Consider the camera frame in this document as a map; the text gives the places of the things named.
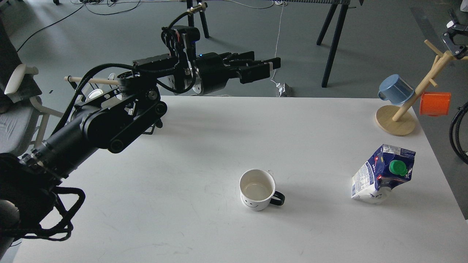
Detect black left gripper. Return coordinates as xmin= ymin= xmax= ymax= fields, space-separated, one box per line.
xmin=192 ymin=50 xmax=282 ymax=96

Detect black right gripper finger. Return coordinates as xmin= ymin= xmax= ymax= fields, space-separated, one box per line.
xmin=441 ymin=9 xmax=468 ymax=60

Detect white smiley mug black handle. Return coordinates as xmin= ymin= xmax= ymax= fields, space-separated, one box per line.
xmin=239 ymin=169 xmax=286 ymax=211

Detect blue white milk carton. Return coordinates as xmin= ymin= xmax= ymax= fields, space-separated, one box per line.
xmin=351 ymin=144 xmax=416 ymax=204

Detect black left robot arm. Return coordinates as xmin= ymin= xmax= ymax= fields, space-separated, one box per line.
xmin=1 ymin=1 xmax=281 ymax=247

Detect orange cup on tree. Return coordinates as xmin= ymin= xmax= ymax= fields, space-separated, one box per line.
xmin=419 ymin=92 xmax=452 ymax=117

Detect blue cup on tree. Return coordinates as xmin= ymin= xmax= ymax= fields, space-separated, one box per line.
xmin=378 ymin=74 xmax=415 ymax=106

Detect grey power socket box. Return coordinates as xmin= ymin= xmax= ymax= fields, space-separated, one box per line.
xmin=276 ymin=82 xmax=293 ymax=97

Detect black table legs left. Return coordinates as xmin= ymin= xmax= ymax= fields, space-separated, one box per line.
xmin=186 ymin=0 xmax=211 ymax=78

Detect black table legs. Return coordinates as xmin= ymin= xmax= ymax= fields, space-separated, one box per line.
xmin=316 ymin=0 xmax=350 ymax=88
xmin=186 ymin=0 xmax=211 ymax=78

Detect wooden mug tree stand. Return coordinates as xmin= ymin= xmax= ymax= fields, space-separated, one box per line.
xmin=374 ymin=39 xmax=457 ymax=136

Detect black table legs right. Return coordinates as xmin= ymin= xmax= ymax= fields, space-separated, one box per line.
xmin=316 ymin=0 xmax=350 ymax=88

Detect white mug front on rack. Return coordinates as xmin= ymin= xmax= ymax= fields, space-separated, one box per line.
xmin=85 ymin=88 xmax=104 ymax=102

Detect grey chair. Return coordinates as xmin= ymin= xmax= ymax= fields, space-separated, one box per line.
xmin=0 ymin=24 xmax=63 ymax=156

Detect white cable on floor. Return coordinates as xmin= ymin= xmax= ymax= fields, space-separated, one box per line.
xmin=219 ymin=0 xmax=289 ymax=85

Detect black wire mug rack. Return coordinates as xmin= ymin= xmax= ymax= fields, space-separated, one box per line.
xmin=64 ymin=75 xmax=163 ymax=135

